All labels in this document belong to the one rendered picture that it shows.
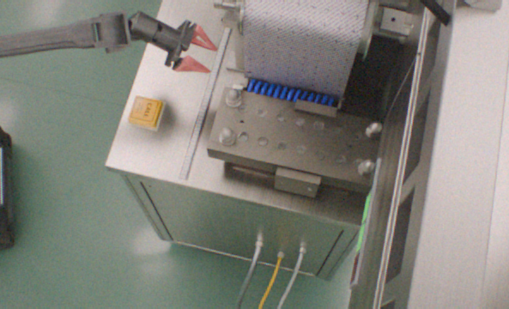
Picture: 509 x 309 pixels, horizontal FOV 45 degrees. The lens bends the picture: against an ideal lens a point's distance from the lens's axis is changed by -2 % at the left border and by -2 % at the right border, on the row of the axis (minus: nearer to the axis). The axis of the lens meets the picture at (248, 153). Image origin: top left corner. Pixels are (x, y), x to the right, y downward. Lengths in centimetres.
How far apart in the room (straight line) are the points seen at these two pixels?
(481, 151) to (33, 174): 208
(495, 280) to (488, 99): 29
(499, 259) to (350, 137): 56
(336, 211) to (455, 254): 80
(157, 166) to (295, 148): 35
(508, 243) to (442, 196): 27
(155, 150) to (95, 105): 113
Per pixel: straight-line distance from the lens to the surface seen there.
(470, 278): 76
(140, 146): 159
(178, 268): 241
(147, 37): 142
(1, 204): 241
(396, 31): 129
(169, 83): 165
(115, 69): 273
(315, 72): 140
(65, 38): 140
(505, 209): 103
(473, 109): 82
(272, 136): 143
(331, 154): 143
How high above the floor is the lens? 236
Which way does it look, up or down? 70 degrees down
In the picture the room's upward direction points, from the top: 1 degrees counter-clockwise
